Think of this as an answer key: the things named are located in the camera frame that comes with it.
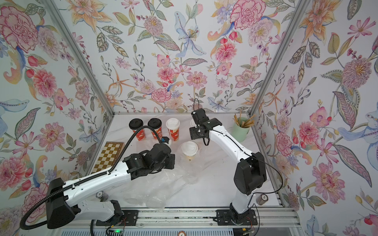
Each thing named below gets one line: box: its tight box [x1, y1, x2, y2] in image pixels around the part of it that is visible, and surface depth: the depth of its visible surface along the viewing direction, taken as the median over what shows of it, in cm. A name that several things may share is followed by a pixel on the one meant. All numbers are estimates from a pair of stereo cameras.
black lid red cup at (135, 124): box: [128, 118, 146, 142], surface depth 95 cm
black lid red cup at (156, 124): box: [147, 118, 163, 140], surface depth 95 cm
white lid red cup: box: [165, 118, 181, 142], surface depth 95 cm
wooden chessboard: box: [91, 141, 126, 175], surface depth 95 cm
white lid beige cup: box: [182, 140, 199, 162], surface depth 82 cm
